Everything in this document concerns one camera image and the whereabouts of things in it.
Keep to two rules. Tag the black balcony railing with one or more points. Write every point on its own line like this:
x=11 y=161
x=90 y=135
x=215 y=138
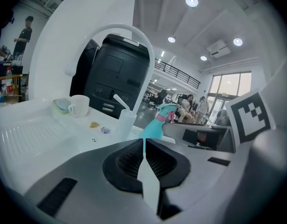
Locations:
x=181 y=74

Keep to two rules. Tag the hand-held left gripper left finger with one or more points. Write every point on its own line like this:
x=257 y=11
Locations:
x=87 y=183

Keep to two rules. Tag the small yellow object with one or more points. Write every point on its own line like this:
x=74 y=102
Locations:
x=94 y=125

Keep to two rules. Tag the white curved faucet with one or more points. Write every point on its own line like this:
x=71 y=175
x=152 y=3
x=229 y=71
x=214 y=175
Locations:
x=124 y=27

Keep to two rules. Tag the small purple object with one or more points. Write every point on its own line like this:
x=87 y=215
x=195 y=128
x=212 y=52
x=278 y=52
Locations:
x=106 y=130

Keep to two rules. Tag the black table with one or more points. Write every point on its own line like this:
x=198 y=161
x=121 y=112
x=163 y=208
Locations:
x=8 y=70

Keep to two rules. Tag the teal spray bottle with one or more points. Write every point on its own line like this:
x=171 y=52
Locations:
x=152 y=129

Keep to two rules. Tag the glass doors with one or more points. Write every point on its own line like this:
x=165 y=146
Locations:
x=230 y=85

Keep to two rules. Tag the pale green soap dish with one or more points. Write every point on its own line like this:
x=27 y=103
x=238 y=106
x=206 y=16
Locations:
x=60 y=106

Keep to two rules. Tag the ceiling air conditioner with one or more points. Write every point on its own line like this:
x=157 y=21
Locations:
x=218 y=48

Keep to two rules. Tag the black equipment cabinet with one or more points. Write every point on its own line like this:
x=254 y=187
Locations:
x=115 y=66

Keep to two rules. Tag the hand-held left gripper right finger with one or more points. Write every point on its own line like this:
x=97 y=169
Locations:
x=199 y=183

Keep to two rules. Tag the clear bottle red label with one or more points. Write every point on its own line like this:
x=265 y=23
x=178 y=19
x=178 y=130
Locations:
x=9 y=83

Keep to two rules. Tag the white cup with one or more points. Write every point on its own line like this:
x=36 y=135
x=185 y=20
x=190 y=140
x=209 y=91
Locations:
x=80 y=105

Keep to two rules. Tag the black office chair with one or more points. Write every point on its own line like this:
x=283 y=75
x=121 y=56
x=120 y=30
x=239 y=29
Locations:
x=160 y=98

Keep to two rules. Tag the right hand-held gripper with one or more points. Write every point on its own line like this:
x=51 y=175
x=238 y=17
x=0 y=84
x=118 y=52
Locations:
x=267 y=162

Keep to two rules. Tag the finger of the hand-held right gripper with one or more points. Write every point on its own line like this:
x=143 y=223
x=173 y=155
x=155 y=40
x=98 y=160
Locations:
x=176 y=130

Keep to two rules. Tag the white sink basin with drainboard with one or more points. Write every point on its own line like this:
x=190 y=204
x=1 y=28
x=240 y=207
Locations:
x=40 y=136

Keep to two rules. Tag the round ceiling light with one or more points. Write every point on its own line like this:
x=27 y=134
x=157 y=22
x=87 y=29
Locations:
x=191 y=1
x=237 y=41
x=171 y=39
x=203 y=58

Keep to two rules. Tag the black flat panel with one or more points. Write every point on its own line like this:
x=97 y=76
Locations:
x=86 y=73

